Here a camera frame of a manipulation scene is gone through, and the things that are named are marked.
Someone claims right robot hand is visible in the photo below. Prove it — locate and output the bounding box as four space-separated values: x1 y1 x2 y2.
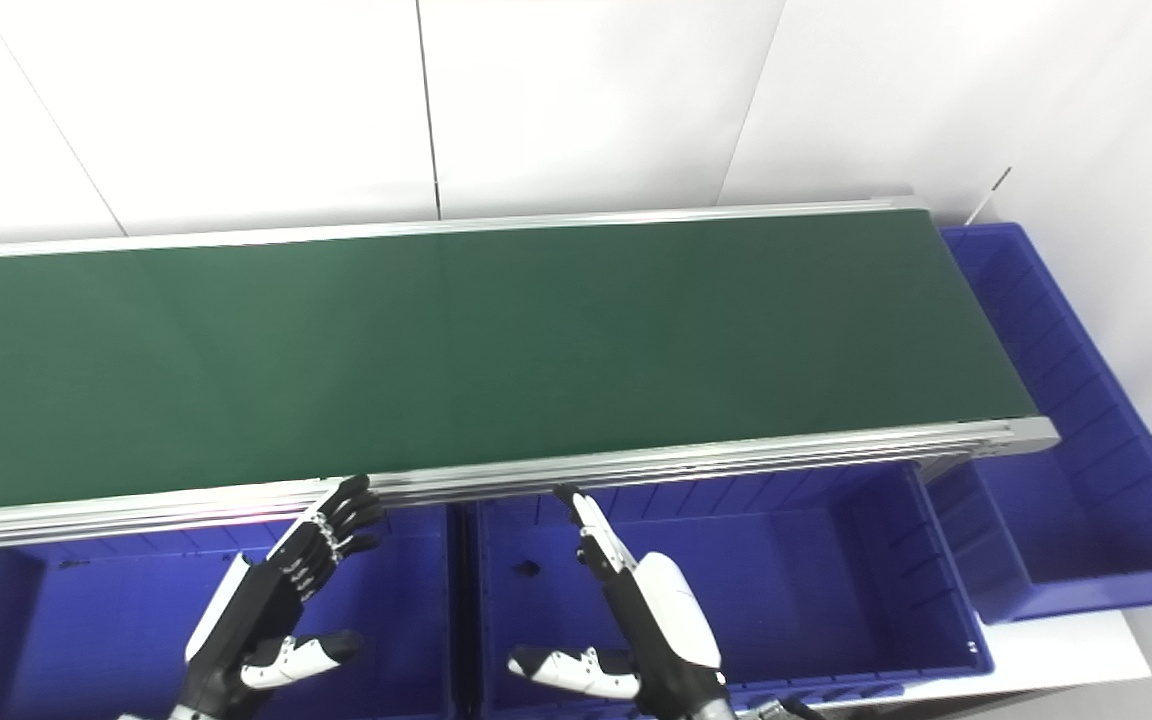
506 485 737 720

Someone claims green conveyor belt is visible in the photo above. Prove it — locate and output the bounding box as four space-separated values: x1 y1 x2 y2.
0 195 1062 553
0 208 1040 516

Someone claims white platform board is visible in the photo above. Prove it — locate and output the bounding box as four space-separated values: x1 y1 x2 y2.
816 608 1152 711

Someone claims long blue plastic bin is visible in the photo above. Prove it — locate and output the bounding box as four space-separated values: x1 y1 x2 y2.
921 222 1152 626

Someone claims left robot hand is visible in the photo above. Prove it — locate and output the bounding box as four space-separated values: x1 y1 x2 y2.
171 475 387 717

